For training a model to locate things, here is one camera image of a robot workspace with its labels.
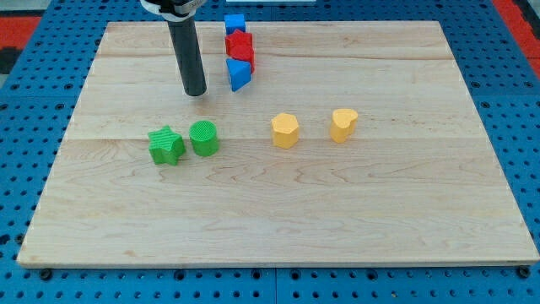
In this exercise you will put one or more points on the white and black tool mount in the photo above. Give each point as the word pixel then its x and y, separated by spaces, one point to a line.
pixel 173 10

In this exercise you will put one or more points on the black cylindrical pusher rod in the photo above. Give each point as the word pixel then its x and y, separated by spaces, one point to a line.
pixel 188 56

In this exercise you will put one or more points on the red star block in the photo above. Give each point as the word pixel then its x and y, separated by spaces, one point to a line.
pixel 237 38

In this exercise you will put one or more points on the green star block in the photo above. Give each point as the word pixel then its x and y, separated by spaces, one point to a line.
pixel 165 146

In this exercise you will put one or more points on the yellow hexagon block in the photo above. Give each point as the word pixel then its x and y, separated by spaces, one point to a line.
pixel 285 130

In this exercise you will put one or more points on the blue cube block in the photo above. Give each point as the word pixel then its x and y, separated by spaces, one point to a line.
pixel 233 22

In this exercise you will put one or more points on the blue triangle block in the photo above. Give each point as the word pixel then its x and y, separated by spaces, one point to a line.
pixel 239 73

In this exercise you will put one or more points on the green cylinder block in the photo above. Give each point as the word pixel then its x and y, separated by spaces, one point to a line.
pixel 204 138

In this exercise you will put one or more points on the yellow heart block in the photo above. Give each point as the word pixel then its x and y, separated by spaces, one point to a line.
pixel 343 124

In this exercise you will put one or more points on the light wooden board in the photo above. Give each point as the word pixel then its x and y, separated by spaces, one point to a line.
pixel 416 184

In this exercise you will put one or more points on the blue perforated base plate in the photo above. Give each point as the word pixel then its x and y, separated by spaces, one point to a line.
pixel 42 89

